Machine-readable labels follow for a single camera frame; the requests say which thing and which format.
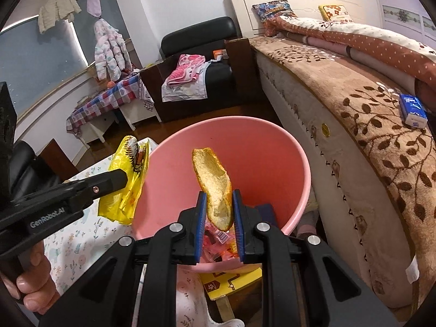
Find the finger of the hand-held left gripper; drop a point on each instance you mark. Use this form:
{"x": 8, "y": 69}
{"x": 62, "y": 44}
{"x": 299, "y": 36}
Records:
{"x": 105, "y": 182}

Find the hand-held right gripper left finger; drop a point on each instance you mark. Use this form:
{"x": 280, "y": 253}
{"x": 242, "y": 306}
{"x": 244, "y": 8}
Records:
{"x": 201, "y": 226}

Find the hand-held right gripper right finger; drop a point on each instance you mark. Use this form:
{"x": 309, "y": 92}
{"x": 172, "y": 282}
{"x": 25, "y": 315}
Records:
{"x": 238, "y": 226}

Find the yellow snack bag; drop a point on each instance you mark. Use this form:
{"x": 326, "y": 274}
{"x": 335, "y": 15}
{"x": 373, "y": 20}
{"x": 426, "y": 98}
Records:
{"x": 131, "y": 184}

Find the yellow fruit peel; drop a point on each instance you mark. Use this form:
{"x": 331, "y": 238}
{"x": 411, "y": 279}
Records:
{"x": 213, "y": 184}

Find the pink plastic bucket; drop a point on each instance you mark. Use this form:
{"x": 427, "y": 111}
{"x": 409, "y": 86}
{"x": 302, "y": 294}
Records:
{"x": 265, "y": 163}

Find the person's left hand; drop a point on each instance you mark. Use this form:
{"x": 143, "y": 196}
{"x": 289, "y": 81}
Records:
{"x": 34, "y": 289}

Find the crumpled pink white wrapper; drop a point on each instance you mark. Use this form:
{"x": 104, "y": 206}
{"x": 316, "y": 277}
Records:
{"x": 218, "y": 245}

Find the dark chair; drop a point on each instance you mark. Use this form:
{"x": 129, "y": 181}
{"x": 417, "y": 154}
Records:
{"x": 30, "y": 173}

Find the floral animal print tablecloth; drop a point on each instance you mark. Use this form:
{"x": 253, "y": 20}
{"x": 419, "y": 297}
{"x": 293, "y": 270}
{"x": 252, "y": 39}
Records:
{"x": 78, "y": 245}

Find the yellow cardboard box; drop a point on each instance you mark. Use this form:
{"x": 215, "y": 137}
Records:
{"x": 221, "y": 282}

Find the white side table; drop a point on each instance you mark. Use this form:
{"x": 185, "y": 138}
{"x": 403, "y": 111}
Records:
{"x": 136, "y": 112}

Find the checked table cloth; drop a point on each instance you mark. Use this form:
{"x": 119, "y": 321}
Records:
{"x": 105, "y": 102}

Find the grey patterned hanging cloth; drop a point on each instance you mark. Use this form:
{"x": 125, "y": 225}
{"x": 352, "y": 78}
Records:
{"x": 147, "y": 98}

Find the cream bed with headboard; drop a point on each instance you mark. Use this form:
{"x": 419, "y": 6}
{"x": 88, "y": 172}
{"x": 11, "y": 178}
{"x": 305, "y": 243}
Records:
{"x": 340, "y": 177}

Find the white printed cloth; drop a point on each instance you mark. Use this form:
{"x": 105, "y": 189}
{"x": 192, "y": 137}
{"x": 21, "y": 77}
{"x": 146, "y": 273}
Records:
{"x": 190, "y": 92}

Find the pink white padded jacket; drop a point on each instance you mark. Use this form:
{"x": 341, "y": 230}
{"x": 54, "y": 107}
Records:
{"x": 109, "y": 51}

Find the pink patterned towel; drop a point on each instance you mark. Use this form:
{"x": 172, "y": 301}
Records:
{"x": 185, "y": 70}

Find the black leather armchair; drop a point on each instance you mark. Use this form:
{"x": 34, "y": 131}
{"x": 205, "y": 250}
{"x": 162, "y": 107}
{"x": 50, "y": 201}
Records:
{"x": 218, "y": 81}

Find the brown leaf pattern blanket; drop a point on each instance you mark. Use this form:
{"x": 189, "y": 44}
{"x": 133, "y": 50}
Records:
{"x": 374, "y": 126}

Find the small orange box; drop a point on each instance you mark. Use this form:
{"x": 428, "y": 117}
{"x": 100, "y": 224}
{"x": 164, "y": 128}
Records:
{"x": 219, "y": 53}

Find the beige hanging garment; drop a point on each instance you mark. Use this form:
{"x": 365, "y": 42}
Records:
{"x": 58, "y": 10}

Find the lilac hanging hat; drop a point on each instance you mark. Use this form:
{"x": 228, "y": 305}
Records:
{"x": 94, "y": 3}

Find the blue tissue pack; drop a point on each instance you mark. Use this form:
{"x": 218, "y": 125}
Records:
{"x": 414, "y": 110}

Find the colourful cartoon pillow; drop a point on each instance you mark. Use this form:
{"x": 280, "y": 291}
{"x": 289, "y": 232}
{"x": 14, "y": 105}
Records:
{"x": 272, "y": 10}

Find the orange polka dot quilt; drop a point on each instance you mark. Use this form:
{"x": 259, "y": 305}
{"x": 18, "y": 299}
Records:
{"x": 374, "y": 44}

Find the yellow flower pillow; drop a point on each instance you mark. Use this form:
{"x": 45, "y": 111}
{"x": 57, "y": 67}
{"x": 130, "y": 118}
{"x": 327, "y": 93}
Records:
{"x": 335, "y": 12}

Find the lilac sliding door wardrobe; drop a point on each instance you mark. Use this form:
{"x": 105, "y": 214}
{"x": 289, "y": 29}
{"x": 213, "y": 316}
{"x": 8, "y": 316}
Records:
{"x": 405, "y": 6}

